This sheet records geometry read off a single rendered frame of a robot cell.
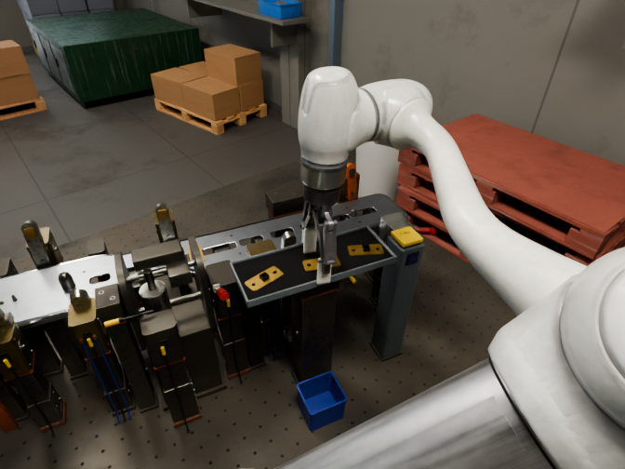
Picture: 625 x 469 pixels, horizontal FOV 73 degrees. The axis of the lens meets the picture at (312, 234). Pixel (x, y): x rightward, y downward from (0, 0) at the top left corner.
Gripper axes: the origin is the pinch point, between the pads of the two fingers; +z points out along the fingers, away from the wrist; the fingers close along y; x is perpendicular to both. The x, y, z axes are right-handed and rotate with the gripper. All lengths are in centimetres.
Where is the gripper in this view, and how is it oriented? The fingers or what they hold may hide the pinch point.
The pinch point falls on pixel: (316, 259)
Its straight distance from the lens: 95.4
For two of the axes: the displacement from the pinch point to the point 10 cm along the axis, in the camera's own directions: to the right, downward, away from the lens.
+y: -2.9, -5.9, 7.5
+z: -0.5, 7.9, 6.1
